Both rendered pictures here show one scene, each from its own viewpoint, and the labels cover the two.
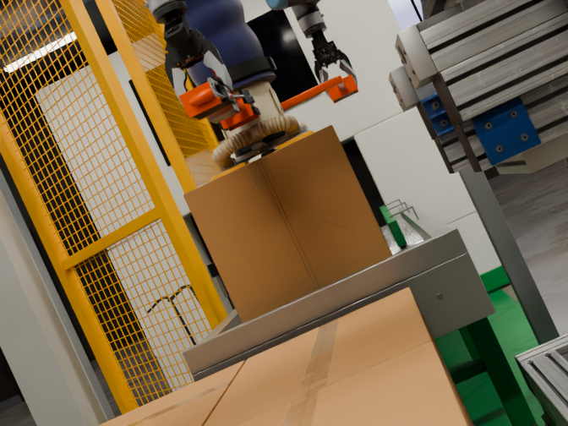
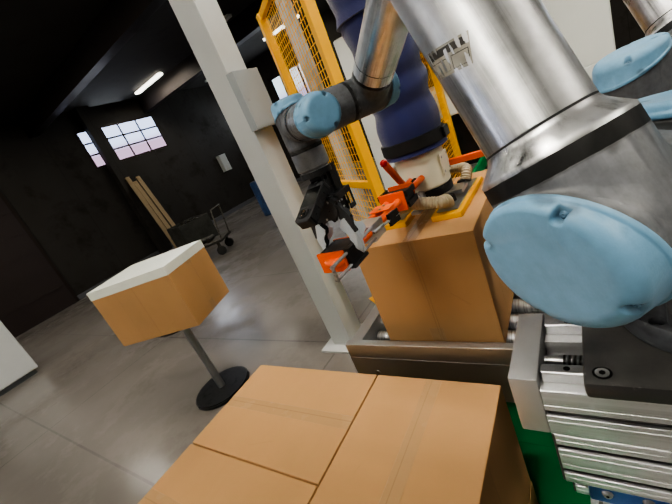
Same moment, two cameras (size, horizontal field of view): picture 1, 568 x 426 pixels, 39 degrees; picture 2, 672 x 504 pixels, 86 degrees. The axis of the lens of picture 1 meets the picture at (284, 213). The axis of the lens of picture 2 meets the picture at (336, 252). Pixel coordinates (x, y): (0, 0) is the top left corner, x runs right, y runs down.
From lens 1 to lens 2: 1.18 m
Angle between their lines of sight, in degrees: 37
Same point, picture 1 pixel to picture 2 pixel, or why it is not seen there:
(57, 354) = (312, 254)
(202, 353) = (356, 349)
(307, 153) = (447, 246)
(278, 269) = (413, 311)
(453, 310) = not seen: hidden behind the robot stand
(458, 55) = (588, 432)
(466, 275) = not seen: hidden behind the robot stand
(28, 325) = (298, 238)
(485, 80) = (617, 469)
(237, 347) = (377, 354)
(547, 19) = not seen: outside the picture
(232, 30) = (411, 106)
